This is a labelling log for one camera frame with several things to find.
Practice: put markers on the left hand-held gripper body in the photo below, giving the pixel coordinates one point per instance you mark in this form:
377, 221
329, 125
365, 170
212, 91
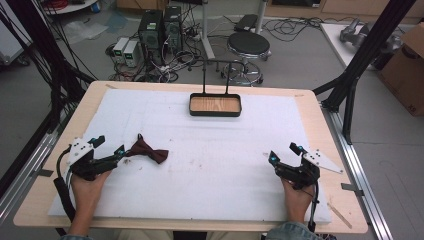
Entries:
87, 165

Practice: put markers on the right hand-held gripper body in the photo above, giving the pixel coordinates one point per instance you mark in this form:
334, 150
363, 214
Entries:
300, 173

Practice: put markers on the dark red bow tie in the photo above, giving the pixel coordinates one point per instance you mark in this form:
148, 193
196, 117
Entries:
146, 151

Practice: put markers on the person's right hand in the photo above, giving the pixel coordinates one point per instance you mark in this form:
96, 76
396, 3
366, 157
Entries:
298, 200

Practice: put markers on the person's left hand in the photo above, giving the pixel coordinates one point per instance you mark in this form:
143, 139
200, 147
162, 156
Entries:
87, 193

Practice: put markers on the grey tape piece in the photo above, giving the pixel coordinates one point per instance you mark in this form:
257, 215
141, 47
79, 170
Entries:
351, 189
46, 173

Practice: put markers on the light wooden table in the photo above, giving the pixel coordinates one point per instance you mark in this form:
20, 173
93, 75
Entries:
336, 200

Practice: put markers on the white foam mat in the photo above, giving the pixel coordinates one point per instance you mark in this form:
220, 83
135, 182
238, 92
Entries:
216, 160

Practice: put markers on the thin wooden stick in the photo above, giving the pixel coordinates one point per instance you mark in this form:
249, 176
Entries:
340, 215

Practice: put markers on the black stand with wooden tray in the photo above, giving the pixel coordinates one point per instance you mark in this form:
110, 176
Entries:
215, 105

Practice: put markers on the white power supply unit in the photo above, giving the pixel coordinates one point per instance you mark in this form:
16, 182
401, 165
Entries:
120, 50
131, 53

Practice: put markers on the clear plastic sheet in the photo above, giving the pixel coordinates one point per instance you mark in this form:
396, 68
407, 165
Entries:
85, 30

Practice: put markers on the white floor board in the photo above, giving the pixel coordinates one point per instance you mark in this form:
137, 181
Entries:
336, 43

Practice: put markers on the black round stool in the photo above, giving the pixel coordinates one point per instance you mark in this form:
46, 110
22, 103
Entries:
248, 45

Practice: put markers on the black computer tower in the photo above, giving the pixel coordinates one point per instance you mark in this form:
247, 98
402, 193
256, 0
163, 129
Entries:
173, 28
150, 33

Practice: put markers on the brown cardboard box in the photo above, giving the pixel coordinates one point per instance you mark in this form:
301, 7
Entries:
405, 73

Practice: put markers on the black flat box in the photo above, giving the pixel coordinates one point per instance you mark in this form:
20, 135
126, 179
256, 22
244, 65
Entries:
246, 22

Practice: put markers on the white round table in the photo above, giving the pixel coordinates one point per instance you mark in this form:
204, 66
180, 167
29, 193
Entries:
70, 6

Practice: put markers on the white desk leg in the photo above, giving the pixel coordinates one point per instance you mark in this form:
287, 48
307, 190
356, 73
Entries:
206, 33

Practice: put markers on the aluminium rail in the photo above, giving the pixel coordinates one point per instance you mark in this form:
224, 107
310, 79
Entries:
23, 180
360, 173

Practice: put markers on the black metal frame post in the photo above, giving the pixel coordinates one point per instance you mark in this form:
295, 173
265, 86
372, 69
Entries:
366, 50

